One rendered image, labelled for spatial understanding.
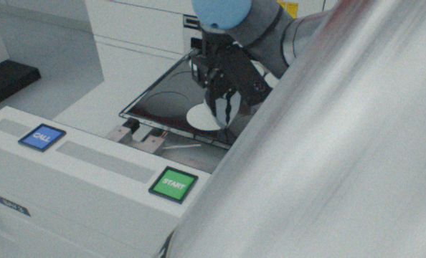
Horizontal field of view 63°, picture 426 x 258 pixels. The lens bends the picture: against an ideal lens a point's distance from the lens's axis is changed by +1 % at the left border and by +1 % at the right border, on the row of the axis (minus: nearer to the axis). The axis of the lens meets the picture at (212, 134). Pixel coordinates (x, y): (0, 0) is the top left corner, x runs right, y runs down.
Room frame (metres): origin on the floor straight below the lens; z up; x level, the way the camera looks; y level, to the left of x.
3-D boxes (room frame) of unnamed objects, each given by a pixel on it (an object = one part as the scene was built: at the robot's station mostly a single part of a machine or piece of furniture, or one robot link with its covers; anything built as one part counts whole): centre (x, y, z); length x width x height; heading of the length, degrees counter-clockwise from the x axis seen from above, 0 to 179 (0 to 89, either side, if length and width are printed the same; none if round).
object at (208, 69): (0.58, -0.01, 1.05); 0.09 x 0.08 x 0.12; 34
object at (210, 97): (0.55, -0.01, 0.99); 0.05 x 0.02 x 0.09; 124
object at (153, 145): (0.49, 0.13, 0.89); 0.08 x 0.03 x 0.03; 155
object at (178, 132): (0.54, 0.04, 0.90); 0.38 x 0.01 x 0.01; 65
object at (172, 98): (0.71, -0.04, 0.90); 0.34 x 0.34 x 0.01; 65
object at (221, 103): (0.57, 0.00, 0.95); 0.06 x 0.03 x 0.09; 34
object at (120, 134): (0.52, 0.20, 0.89); 0.08 x 0.03 x 0.03; 155
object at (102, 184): (0.40, 0.17, 0.89); 0.55 x 0.09 x 0.14; 65
